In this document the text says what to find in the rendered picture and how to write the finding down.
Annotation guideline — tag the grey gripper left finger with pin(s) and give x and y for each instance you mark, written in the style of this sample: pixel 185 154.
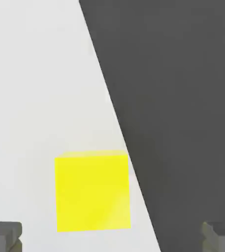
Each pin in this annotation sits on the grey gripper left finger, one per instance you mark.
pixel 2 236

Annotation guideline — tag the small yellow cube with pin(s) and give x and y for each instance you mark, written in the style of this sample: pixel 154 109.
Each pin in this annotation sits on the small yellow cube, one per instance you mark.
pixel 92 192

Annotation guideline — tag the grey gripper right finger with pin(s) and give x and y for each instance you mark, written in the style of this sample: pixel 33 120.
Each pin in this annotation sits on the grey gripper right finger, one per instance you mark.
pixel 220 240

